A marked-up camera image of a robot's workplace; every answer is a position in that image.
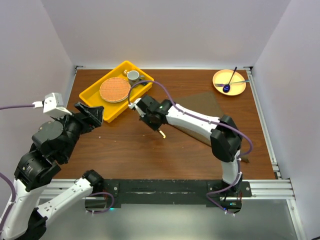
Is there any purple iridescent spoon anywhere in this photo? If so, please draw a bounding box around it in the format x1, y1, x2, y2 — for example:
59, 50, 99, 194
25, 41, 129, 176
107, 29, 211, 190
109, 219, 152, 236
222, 66, 238, 93

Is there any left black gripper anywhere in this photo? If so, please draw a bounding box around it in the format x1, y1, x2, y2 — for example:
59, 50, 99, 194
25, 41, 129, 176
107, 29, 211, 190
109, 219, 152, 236
51, 100, 105, 160

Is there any gold butter knife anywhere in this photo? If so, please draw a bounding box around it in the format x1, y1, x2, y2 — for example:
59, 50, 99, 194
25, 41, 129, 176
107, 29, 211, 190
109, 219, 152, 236
158, 129, 166, 139

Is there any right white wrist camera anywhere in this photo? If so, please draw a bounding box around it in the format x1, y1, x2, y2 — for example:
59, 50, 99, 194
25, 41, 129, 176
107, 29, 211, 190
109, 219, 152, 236
128, 97, 141, 112

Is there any orange woven coaster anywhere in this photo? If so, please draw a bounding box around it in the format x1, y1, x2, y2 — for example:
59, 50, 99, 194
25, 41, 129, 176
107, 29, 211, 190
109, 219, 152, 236
99, 77, 131, 103

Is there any grey ceramic mug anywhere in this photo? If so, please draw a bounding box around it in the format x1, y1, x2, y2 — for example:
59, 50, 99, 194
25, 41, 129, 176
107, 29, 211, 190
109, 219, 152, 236
126, 70, 145, 87

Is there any brown cloth napkin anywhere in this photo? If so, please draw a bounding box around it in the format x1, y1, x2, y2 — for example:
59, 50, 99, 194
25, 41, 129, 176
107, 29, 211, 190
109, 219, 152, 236
172, 91, 251, 165

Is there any yellow round plate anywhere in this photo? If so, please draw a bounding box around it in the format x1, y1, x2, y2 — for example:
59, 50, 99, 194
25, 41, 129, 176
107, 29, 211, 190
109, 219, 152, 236
212, 69, 249, 96

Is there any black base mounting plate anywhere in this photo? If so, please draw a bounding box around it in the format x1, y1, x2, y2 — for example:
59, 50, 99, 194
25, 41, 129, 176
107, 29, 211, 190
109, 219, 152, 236
91, 179, 252, 213

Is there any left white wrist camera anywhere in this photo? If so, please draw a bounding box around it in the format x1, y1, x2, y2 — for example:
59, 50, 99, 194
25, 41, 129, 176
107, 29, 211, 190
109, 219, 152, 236
32, 92, 72, 119

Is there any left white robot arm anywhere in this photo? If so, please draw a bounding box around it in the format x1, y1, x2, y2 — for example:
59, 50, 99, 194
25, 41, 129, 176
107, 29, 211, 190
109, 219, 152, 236
0, 102, 104, 240

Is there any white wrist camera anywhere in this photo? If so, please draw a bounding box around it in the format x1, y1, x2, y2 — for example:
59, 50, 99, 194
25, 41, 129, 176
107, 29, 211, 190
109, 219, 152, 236
32, 92, 72, 119
128, 97, 141, 112

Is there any iridescent fork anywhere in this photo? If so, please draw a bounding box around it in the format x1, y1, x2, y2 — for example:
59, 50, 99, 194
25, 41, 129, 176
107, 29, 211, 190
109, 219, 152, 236
213, 79, 250, 87

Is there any yellow plastic tray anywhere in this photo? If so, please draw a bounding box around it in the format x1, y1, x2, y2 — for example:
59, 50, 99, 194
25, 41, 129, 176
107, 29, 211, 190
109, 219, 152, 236
79, 60, 154, 123

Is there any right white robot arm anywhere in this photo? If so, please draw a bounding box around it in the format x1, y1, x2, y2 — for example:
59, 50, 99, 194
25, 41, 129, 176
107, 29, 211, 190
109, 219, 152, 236
129, 95, 242, 197

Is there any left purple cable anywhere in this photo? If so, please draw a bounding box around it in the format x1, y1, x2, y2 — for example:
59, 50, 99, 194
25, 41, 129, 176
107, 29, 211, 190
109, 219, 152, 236
0, 104, 36, 226

